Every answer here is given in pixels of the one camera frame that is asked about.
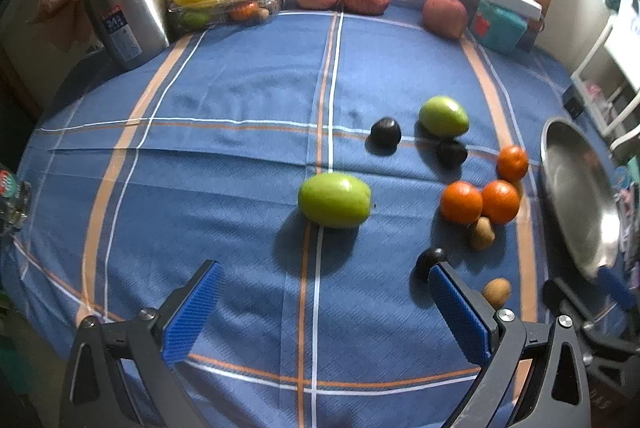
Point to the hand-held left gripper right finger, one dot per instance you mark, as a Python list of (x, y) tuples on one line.
[(460, 318)]

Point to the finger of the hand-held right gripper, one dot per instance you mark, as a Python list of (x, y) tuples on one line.
[(619, 289), (557, 292)]

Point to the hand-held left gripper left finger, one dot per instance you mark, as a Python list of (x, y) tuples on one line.
[(195, 318)]

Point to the dark plum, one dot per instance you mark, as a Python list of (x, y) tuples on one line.
[(452, 153), (429, 258), (385, 133)]

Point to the stainless steel bowl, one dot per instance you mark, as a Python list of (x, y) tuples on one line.
[(575, 198)]

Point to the blue plaid tablecloth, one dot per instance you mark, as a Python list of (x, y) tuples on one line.
[(225, 158)]

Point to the black power adapter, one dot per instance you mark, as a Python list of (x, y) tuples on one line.
[(572, 104)]

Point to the plastic bag with red contents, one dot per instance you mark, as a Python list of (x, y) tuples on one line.
[(595, 90)]

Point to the packet with red label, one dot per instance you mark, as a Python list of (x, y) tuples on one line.
[(10, 193)]

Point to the white storage rack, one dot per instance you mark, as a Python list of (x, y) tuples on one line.
[(597, 50)]

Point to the teal plastic box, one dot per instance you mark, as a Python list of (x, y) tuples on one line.
[(500, 30)]

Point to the clear plastic fruit tray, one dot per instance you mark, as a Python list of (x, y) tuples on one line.
[(220, 10)]

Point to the small orange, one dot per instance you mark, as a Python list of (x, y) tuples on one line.
[(243, 10)]

